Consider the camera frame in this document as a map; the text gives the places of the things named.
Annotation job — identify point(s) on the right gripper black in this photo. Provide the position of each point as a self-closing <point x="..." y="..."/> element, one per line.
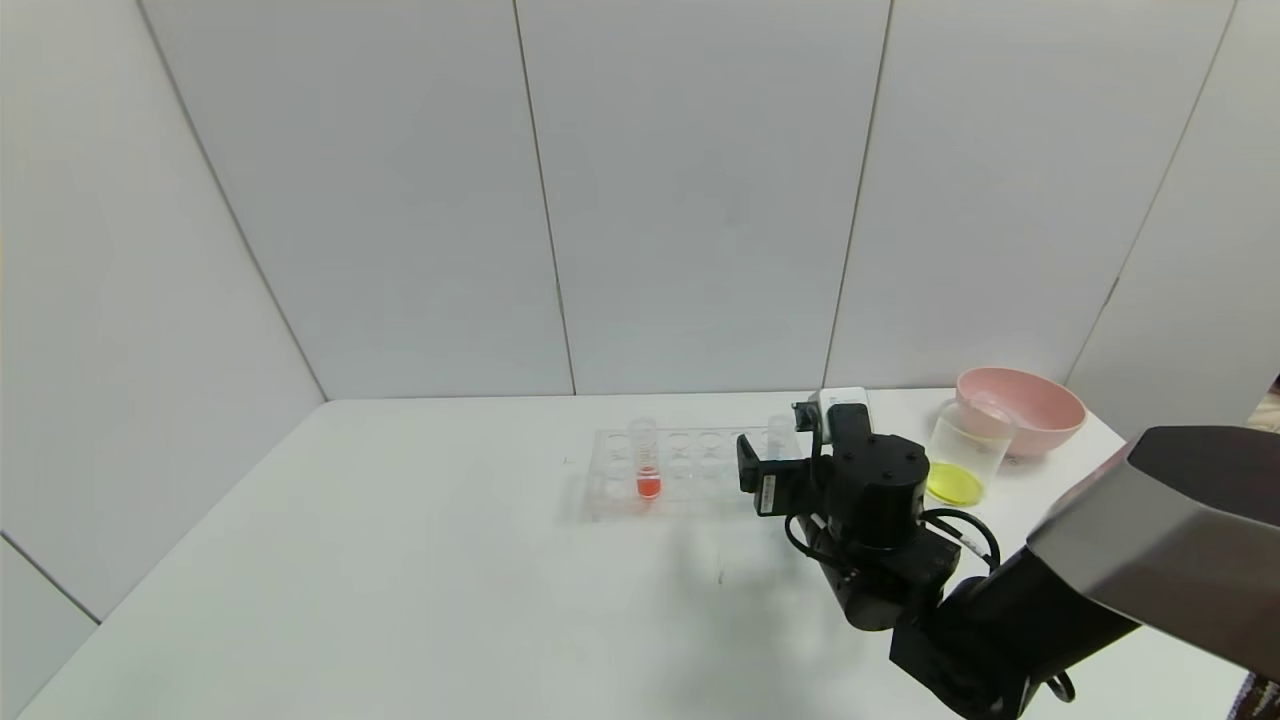
<point x="764" y="484"/>

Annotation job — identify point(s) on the blue pigment test tube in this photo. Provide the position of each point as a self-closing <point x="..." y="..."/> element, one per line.
<point x="780" y="432"/>

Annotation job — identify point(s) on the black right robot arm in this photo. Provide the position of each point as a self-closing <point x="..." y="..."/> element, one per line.
<point x="1000" y="620"/>

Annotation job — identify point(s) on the clear plastic test tube rack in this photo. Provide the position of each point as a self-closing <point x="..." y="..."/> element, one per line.
<point x="690" y="470"/>

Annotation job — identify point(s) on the red pigment test tube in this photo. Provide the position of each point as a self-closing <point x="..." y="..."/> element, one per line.
<point x="648" y="486"/>

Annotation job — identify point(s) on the clear glass beaker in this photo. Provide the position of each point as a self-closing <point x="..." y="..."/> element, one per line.
<point x="952" y="483"/>

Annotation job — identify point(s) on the pink bowl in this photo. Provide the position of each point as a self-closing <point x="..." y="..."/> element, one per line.
<point x="1045" y="415"/>

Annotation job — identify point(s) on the beige padded jacket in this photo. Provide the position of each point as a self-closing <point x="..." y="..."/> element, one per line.
<point x="1270" y="410"/>

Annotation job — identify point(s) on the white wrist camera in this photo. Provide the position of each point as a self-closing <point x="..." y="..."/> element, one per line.
<point x="845" y="405"/>

